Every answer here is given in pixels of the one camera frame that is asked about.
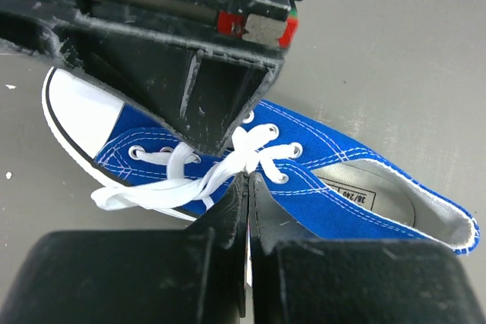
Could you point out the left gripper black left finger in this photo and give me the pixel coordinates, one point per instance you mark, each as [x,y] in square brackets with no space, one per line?
[194,275]

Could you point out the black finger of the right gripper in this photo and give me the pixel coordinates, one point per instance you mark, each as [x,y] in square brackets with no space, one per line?
[194,82]

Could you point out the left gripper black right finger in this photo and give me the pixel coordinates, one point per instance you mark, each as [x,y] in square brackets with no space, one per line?
[300,278]

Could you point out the blue sneaker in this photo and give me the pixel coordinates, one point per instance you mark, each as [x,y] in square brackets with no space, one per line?
[336,187]

